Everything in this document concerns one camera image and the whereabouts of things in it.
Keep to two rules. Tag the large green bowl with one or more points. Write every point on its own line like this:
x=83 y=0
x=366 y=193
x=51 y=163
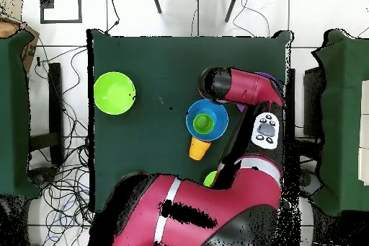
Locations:
x=114 y=93

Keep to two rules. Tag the black tripod leg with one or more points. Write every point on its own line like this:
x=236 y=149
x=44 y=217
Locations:
x=156 y=0
x=233 y=5

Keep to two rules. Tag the brown cardboard box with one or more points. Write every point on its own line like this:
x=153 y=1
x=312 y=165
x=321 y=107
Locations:
x=28 y=47

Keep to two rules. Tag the green cloth side table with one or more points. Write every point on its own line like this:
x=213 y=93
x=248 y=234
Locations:
x=343 y=127
x=13 y=113

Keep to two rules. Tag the black box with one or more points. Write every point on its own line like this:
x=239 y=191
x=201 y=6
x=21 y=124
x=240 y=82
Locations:
x=312 y=98

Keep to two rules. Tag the purple bowl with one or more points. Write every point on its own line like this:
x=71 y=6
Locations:
x=268 y=76

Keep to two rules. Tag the dark green tablecloth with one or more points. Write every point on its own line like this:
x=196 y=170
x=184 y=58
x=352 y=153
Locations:
x=144 y=148

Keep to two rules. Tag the black floor stand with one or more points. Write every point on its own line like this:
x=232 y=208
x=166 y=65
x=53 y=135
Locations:
x=56 y=98

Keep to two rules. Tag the orange-yellow stepped cup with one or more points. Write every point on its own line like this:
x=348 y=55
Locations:
x=198 y=149

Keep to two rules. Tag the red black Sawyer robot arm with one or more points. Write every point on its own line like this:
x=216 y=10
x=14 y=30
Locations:
x=201 y=199

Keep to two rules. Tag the small light green bowl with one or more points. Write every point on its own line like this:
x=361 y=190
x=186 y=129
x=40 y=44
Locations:
x=210 y=179

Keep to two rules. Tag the large blue bowl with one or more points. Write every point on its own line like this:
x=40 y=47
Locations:
x=220 y=116

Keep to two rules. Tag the grey stand base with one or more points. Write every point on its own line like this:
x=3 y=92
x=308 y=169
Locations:
x=307 y=182
x=41 y=175

